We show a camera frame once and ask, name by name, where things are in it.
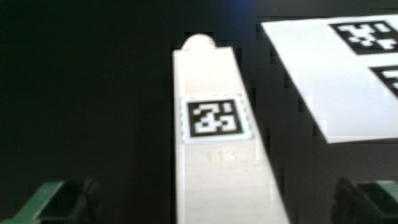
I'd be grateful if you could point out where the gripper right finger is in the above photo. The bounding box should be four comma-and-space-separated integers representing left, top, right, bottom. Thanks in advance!
373, 181, 398, 214

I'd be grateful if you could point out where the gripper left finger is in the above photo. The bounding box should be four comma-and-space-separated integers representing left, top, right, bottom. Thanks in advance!
5, 181, 64, 224

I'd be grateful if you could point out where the white leg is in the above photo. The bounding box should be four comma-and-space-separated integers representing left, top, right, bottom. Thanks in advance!
172, 34, 289, 224

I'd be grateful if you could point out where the fiducial marker sheet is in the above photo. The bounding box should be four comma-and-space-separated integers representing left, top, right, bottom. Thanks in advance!
261, 14, 398, 143

